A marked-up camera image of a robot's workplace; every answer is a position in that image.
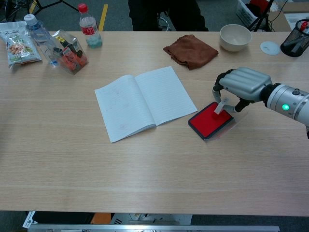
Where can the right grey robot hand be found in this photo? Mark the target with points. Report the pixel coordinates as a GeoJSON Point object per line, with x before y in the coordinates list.
{"type": "Point", "coordinates": [246, 81]}

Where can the small red white stamp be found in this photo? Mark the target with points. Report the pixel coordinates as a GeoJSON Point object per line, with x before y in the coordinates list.
{"type": "Point", "coordinates": [220, 106]}

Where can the clear plastic lid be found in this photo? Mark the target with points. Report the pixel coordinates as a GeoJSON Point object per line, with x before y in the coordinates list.
{"type": "Point", "coordinates": [237, 122]}

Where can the red ink pad black case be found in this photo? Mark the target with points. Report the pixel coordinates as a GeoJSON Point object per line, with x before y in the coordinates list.
{"type": "Point", "coordinates": [205, 123]}

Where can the open lined notebook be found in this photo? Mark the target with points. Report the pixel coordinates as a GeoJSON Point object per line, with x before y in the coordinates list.
{"type": "Point", "coordinates": [144, 101]}

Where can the white round coaster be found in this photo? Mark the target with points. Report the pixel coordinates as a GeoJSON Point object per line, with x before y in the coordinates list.
{"type": "Point", "coordinates": [270, 47]}

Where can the cream bowl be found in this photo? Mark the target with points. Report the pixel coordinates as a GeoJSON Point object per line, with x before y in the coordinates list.
{"type": "Point", "coordinates": [235, 39]}

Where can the brown folded cloth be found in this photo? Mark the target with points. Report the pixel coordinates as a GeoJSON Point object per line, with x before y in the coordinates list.
{"type": "Point", "coordinates": [190, 52]}

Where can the black mesh pen holder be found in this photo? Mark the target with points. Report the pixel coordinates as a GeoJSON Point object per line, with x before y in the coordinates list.
{"type": "Point", "coordinates": [295, 42]}

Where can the black tripod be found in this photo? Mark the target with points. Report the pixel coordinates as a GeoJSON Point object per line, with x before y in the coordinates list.
{"type": "Point", "coordinates": [46, 4]}
{"type": "Point", "coordinates": [262, 17]}

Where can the brown cardboard box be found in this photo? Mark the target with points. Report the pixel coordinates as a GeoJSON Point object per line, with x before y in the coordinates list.
{"type": "Point", "coordinates": [281, 21]}

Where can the white plastic basket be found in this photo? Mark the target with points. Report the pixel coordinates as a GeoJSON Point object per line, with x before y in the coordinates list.
{"type": "Point", "coordinates": [245, 12]}

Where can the red marker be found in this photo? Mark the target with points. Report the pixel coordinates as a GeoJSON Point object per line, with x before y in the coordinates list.
{"type": "Point", "coordinates": [304, 24]}

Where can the person in black trousers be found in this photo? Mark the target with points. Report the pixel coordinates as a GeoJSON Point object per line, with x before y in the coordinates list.
{"type": "Point", "coordinates": [186, 14]}

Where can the chrome stool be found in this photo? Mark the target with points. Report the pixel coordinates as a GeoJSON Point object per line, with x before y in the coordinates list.
{"type": "Point", "coordinates": [164, 20]}

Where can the red cap soda bottle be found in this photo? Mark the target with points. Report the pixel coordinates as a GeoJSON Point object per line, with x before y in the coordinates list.
{"type": "Point", "coordinates": [89, 29]}

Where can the white equipment under table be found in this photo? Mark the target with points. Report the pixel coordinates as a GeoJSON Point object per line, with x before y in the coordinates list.
{"type": "Point", "coordinates": [149, 218]}

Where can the clear bag of orange items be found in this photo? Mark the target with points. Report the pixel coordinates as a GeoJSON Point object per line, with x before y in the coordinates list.
{"type": "Point", "coordinates": [71, 55]}

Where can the orange object under table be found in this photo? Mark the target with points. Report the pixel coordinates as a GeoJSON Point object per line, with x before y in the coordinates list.
{"type": "Point", "coordinates": [101, 218]}

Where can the clear white cap water bottle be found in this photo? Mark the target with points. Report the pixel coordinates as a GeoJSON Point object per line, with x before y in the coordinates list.
{"type": "Point", "coordinates": [39, 35]}

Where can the nut snack bag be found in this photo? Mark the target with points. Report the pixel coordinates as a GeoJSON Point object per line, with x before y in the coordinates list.
{"type": "Point", "coordinates": [18, 46]}

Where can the white printed label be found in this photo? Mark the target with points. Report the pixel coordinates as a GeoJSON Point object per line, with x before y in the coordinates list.
{"type": "Point", "coordinates": [29, 218]}

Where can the aluminium rail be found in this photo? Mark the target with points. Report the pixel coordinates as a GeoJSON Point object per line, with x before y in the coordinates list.
{"type": "Point", "coordinates": [154, 228]}

